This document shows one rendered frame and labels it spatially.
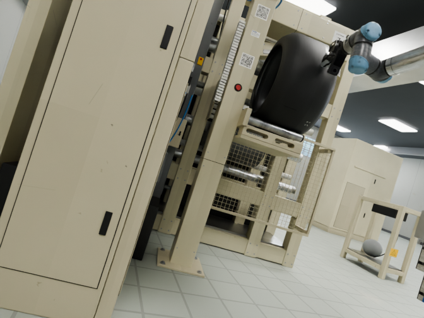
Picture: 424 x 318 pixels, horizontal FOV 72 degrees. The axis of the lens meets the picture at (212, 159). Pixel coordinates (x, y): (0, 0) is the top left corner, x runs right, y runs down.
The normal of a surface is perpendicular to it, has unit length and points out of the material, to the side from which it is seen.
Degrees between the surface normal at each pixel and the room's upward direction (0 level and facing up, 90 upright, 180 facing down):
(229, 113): 90
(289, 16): 90
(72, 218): 90
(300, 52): 71
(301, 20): 90
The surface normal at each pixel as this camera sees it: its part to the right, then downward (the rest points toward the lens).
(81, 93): 0.16, 0.04
